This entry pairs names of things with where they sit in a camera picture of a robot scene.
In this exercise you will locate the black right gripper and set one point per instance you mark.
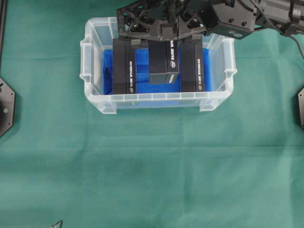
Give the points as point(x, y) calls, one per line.
point(161, 20)

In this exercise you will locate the black RealSense D435i box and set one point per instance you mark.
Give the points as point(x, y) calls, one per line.
point(192, 65)
point(124, 67)

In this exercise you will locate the black RealSense D415 box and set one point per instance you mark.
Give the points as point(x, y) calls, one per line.
point(163, 62)

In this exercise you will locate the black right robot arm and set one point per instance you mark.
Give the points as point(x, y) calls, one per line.
point(284, 16)

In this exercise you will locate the blue cloth bin liner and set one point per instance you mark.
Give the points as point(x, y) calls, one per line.
point(142, 74)

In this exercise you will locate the clear plastic storage bin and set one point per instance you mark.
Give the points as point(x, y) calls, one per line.
point(96, 48)

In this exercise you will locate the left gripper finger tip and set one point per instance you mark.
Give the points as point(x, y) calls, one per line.
point(57, 224)

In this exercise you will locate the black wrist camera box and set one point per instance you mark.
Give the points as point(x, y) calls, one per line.
point(231, 18)

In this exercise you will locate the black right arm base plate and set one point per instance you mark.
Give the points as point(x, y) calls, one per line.
point(301, 107)

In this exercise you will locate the black left frame rail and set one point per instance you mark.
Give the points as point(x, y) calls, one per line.
point(3, 9)

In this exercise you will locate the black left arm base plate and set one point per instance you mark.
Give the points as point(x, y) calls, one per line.
point(7, 106)

